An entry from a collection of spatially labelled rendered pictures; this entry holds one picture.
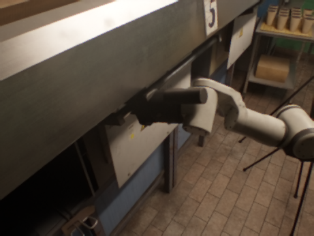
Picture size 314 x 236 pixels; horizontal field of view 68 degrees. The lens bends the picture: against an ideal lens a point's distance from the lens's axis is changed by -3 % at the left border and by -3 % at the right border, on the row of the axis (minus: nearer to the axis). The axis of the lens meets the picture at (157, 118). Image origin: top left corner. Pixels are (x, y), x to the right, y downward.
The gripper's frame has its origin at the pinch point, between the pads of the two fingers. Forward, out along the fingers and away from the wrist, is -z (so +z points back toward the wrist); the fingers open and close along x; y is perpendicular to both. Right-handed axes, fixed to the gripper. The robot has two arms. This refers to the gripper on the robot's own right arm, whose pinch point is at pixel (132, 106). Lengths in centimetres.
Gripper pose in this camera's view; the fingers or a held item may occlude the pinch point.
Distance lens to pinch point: 70.5
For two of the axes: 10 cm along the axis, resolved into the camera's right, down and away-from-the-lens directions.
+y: -5.6, 5.4, -6.3
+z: 7.6, 0.4, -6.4
